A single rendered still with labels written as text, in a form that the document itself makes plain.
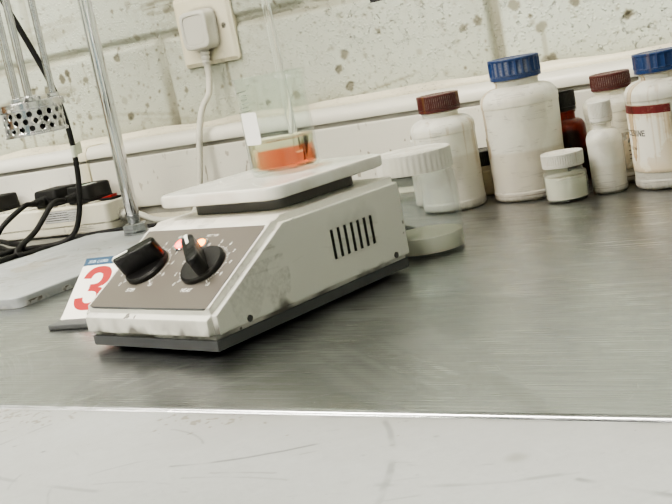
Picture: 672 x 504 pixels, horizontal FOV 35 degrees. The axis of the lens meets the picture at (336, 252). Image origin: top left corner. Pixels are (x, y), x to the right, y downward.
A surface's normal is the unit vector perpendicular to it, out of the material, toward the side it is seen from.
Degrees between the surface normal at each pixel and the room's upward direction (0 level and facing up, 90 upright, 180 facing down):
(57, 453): 0
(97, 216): 88
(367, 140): 90
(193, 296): 30
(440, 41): 90
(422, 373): 0
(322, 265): 90
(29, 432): 0
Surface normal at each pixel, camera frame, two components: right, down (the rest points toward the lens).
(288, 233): 0.75, -0.02
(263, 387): -0.18, -0.97
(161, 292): -0.48, -0.71
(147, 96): -0.50, 0.25
